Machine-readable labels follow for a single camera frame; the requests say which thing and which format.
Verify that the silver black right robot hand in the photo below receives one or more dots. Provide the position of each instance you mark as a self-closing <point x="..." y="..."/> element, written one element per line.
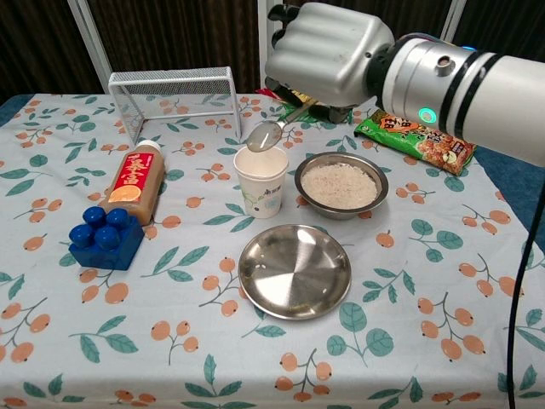
<point x="323" y="55"/>

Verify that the metal spoon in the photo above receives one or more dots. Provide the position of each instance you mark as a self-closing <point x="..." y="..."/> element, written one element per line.
<point x="264" y="136"/>

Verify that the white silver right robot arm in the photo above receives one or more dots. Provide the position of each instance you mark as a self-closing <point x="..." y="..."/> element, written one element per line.
<point x="468" y="85"/>

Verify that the white rice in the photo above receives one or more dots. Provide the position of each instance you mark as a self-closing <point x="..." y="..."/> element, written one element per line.
<point x="338" y="186"/>

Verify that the white paper cup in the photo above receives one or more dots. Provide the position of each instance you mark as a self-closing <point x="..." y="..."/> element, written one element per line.
<point x="262" y="191"/>

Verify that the steel bowl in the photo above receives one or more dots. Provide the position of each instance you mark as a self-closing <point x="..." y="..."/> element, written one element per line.
<point x="340" y="214"/>

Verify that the colourful feather shuttlecock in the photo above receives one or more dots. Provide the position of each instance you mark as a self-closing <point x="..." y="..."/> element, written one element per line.
<point x="313" y="125"/>

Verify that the green snack bag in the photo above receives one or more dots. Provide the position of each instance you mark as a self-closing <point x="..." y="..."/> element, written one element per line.
<point x="391" y="136"/>

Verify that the round steel plate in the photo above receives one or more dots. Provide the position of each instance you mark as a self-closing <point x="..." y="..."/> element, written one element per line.
<point x="294" y="272"/>

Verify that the brown drink bottle red label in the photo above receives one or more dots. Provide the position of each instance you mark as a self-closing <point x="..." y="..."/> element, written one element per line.
<point x="134" y="179"/>

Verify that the blue toy building block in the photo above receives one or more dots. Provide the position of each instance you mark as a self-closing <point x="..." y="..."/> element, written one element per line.
<point x="115" y="251"/>

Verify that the floral printed tablecloth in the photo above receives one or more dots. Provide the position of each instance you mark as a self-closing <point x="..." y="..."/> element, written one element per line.
<point x="170" y="362"/>

